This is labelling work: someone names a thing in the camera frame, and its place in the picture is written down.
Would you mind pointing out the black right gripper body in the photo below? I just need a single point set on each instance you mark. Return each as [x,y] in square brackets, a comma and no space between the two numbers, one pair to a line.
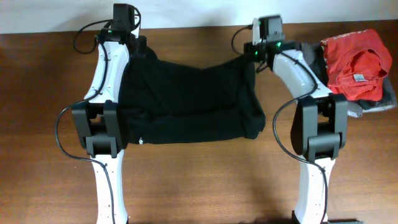
[253,51]

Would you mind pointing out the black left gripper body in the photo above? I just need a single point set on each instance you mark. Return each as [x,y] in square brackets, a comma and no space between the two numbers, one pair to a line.
[140,50]

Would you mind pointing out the black polo shirt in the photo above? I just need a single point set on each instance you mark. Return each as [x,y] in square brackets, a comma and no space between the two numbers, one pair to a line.
[163,102]

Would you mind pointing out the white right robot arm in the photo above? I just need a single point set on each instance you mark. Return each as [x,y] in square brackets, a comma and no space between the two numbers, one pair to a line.
[319,127]

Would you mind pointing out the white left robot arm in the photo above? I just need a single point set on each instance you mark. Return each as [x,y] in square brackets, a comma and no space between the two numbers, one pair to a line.
[99,124]

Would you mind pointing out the grey folded garment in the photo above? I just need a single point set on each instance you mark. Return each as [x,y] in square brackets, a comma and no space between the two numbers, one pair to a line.
[313,55]

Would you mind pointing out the red folded shirt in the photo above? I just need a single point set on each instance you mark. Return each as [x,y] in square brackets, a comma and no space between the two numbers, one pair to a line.
[356,64]

